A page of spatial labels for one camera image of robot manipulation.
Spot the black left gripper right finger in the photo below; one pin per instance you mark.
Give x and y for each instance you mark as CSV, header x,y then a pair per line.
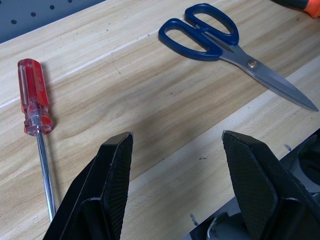
x,y
260,185

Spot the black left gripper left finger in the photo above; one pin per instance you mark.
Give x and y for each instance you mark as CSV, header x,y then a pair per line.
x,y
105,190

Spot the blue perforated metal panel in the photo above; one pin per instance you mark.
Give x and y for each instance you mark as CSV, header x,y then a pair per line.
x,y
30,15

